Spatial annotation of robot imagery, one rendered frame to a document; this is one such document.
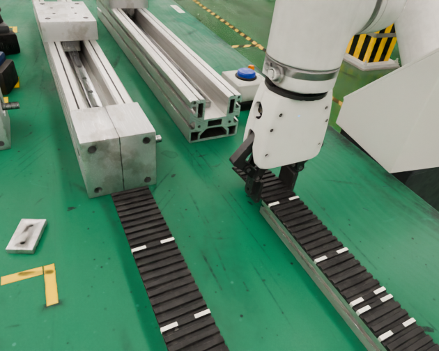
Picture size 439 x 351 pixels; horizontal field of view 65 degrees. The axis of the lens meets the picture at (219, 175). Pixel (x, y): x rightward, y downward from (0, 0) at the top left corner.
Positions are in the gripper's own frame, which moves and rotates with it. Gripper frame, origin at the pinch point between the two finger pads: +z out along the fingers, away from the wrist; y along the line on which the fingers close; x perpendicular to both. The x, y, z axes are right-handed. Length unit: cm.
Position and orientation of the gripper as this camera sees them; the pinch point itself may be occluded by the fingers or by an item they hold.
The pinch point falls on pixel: (270, 182)
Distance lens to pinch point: 51.0
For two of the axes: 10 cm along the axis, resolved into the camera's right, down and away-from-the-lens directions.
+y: 8.9, -2.0, 4.1
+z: -1.0, 7.8, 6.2
